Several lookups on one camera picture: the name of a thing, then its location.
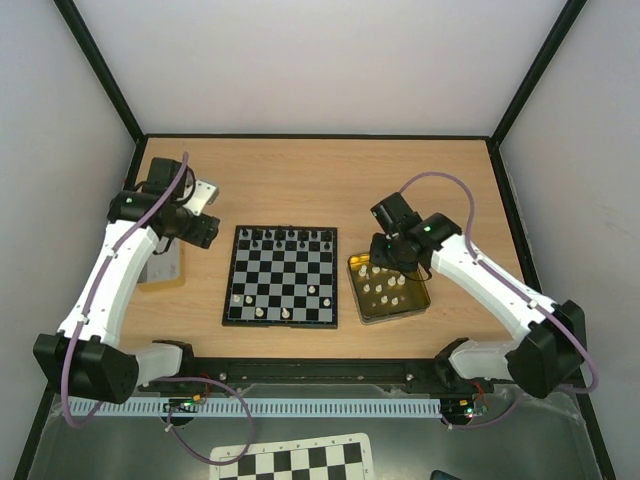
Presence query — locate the black aluminium frame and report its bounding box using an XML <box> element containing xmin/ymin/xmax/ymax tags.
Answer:
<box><xmin>14</xmin><ymin>1</ymin><xmax>585</xmax><ymax>479</ymax></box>

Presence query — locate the black silver chess board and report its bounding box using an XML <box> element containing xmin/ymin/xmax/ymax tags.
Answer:
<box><xmin>222</xmin><ymin>225</ymin><xmax>338</xmax><ymax>329</ymax></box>

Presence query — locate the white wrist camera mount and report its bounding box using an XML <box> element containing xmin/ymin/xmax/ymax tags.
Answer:
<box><xmin>184</xmin><ymin>180</ymin><xmax>219</xmax><ymax>216</ymax></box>

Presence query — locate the black phone corner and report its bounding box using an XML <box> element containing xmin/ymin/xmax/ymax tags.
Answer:
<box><xmin>430</xmin><ymin>470</ymin><xmax>460</xmax><ymax>480</ymax></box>

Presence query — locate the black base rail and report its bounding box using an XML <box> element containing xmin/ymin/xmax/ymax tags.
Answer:
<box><xmin>137</xmin><ymin>362</ymin><xmax>496</xmax><ymax>394</ymax></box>

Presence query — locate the gold tin with pieces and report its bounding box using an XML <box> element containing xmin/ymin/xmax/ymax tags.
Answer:
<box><xmin>347</xmin><ymin>253</ymin><xmax>431</xmax><ymax>325</ymax></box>

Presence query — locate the printed checkerboard sheet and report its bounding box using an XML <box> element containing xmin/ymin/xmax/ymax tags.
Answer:
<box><xmin>209</xmin><ymin>433</ymin><xmax>375</xmax><ymax>480</ymax></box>

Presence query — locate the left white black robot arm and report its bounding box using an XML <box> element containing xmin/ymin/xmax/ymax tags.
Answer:
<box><xmin>33</xmin><ymin>156</ymin><xmax>220</xmax><ymax>404</ymax></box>

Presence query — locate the silver gold tin lid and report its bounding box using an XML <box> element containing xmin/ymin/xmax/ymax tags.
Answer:
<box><xmin>137</xmin><ymin>243</ymin><xmax>185</xmax><ymax>291</ymax></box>

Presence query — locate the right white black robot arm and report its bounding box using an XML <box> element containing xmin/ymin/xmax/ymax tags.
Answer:
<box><xmin>370</xmin><ymin>192</ymin><xmax>586</xmax><ymax>398</ymax></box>

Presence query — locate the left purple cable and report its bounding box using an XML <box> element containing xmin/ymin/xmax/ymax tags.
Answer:
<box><xmin>60</xmin><ymin>151</ymin><xmax>256</xmax><ymax>461</ymax></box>

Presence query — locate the white slotted cable duct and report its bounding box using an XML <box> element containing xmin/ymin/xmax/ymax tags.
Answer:
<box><xmin>96</xmin><ymin>397</ymin><xmax>441</xmax><ymax>418</ymax></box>

